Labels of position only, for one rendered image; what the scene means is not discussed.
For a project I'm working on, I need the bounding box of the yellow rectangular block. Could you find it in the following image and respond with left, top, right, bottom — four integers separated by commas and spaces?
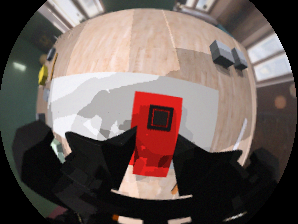
39, 65, 48, 85

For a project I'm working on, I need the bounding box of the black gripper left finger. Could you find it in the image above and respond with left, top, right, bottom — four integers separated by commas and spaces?
65, 125, 138, 192

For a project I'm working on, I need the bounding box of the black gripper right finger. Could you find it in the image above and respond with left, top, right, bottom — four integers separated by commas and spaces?
172, 133, 243, 196

